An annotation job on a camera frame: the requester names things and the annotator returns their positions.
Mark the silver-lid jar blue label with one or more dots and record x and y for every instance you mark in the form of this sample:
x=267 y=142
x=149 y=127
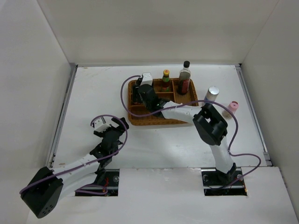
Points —
x=212 y=93

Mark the red sauce bottle green label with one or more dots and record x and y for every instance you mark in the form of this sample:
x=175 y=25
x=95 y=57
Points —
x=165 y=83

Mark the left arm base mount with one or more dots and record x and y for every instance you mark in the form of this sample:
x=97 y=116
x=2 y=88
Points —
x=106 y=184

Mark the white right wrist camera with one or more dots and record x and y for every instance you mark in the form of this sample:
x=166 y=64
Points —
x=146 y=79

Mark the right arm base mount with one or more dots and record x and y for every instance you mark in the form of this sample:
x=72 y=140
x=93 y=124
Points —
x=213 y=186

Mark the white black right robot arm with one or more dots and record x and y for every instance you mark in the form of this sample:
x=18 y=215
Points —
x=210 y=125

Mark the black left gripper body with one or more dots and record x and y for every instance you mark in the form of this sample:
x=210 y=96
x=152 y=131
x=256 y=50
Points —
x=103 y=134

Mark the tall soy sauce bottle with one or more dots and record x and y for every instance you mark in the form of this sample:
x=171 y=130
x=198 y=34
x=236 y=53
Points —
x=184 y=79

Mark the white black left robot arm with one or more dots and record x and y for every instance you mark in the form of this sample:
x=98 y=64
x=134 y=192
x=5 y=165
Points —
x=48 y=186

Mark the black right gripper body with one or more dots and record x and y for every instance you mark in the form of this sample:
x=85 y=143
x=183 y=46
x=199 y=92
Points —
x=148 y=106

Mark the brown wicker divided tray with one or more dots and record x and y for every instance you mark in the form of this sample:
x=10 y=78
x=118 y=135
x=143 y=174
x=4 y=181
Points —
x=172 y=94

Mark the pink-lid spice jar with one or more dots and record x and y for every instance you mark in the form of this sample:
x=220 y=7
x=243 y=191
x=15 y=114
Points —
x=232 y=107

